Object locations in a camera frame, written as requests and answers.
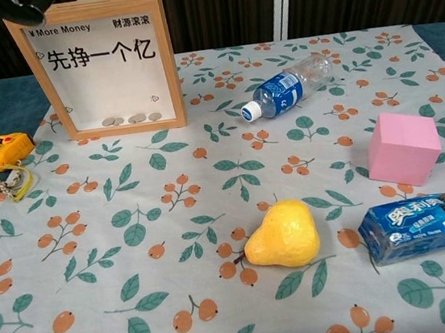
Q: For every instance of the wooden frame coin bank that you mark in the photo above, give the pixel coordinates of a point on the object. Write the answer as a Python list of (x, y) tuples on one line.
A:
[(115, 86)]

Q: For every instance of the blue cookie package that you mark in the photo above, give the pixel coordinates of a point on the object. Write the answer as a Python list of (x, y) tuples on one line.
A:
[(413, 228)]

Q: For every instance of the white partition post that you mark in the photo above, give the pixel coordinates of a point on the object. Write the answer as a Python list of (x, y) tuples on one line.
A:
[(281, 1)]

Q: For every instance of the pink cube block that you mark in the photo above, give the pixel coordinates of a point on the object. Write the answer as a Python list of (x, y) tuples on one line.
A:
[(401, 152)]

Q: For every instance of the leaf and berry tablecloth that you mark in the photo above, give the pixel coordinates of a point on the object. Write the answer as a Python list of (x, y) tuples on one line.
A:
[(212, 216)]

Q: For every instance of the yellow pear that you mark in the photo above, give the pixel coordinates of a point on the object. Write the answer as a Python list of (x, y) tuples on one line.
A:
[(286, 236)]

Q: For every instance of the clear bottle blue label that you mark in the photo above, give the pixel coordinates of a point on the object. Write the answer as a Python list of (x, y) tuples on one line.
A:
[(278, 92)]

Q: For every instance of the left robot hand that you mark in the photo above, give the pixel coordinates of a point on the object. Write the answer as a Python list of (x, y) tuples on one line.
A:
[(23, 12)]

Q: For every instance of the silver coin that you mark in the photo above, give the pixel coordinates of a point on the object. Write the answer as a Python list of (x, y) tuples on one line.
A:
[(107, 122), (154, 116), (119, 121), (132, 120), (141, 116)]

